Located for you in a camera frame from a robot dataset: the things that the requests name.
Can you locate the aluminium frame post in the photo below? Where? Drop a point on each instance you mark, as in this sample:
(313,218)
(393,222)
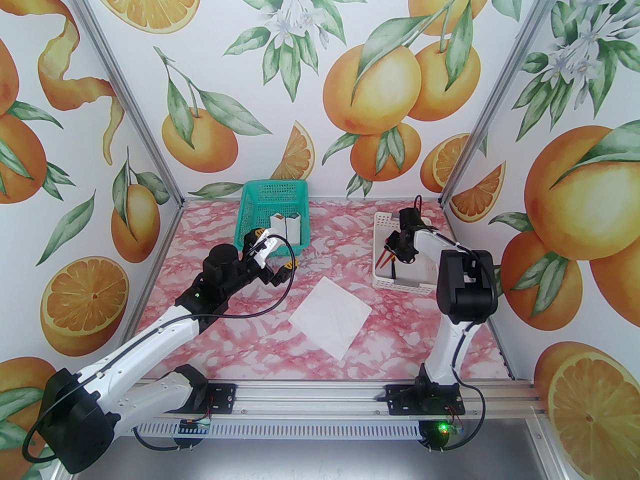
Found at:
(500,88)
(125,88)

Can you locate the white paper napkin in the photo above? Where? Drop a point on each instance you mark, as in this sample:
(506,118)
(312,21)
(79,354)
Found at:
(330,318)

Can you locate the black round device with light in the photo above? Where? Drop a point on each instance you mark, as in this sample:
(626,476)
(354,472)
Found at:
(434,438)

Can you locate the aluminium side beam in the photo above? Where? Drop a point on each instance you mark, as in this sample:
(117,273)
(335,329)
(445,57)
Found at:
(542,433)

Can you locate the white plastic perforated basket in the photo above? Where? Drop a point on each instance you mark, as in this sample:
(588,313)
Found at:
(400,285)

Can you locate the green plastic mesh basket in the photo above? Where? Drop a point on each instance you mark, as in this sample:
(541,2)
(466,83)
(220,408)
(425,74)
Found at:
(260,203)

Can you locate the small circuit board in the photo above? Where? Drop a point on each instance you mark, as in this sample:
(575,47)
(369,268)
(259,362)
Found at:
(195,427)
(455,429)

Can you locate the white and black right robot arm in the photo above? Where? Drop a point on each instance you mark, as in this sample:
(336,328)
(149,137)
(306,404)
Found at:
(450,348)

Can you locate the red plastic fork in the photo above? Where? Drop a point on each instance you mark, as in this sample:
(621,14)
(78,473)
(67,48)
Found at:
(384,259)

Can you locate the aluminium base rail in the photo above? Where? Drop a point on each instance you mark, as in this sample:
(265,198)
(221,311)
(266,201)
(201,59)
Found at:
(310,398)

